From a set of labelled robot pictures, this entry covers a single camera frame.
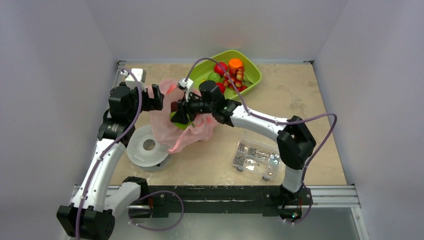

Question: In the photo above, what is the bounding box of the pink plastic bag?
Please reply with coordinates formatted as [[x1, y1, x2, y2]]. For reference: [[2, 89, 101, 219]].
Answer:
[[149, 79, 218, 154]]

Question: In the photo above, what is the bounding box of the green fake custard apple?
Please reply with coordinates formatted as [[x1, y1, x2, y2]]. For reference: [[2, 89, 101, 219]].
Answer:
[[207, 72, 221, 83]]

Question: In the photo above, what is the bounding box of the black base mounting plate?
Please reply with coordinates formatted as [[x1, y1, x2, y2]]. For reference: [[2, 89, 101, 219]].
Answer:
[[128, 185, 313, 220]]

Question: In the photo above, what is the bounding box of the clear plastic screw box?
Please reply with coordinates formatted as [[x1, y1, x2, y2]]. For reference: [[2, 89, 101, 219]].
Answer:
[[231, 130, 282, 182]]

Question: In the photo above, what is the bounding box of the aluminium frame rail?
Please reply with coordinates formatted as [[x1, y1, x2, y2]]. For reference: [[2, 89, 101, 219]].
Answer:
[[68, 184, 361, 210]]

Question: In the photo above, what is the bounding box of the red fake pomegranate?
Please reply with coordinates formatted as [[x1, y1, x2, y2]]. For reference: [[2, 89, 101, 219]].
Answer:
[[215, 82, 226, 94]]

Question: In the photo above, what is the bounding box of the orange fake tangerine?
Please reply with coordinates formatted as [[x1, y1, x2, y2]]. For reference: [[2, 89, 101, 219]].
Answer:
[[228, 58, 244, 69]]

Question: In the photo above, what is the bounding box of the green fake leaf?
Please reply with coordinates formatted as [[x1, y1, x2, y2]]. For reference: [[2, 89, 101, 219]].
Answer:
[[169, 111, 195, 130]]

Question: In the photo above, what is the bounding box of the white filament spool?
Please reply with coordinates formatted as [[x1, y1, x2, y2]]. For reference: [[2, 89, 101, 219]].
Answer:
[[126, 125, 172, 172]]

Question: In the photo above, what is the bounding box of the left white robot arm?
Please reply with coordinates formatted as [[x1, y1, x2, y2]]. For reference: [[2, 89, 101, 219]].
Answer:
[[56, 82, 164, 240]]

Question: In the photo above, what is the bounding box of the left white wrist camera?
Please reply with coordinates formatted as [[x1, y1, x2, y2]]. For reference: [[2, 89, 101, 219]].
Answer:
[[124, 68, 146, 92]]

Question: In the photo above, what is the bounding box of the fake lychee bunch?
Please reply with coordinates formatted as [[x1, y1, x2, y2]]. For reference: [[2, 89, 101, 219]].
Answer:
[[222, 66, 253, 92]]

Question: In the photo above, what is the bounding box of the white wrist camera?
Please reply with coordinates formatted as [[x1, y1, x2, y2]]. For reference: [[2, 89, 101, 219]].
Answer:
[[124, 68, 146, 92], [177, 77, 194, 102]]

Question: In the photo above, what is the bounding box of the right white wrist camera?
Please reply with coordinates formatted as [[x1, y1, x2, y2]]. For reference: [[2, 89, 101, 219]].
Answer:
[[177, 77, 194, 102]]

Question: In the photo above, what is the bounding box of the red fake apple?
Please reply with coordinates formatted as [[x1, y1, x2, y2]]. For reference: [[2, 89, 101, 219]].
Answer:
[[213, 61, 228, 77]]

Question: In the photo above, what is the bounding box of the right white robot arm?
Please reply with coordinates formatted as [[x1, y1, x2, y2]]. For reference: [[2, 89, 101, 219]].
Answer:
[[170, 78, 316, 204]]

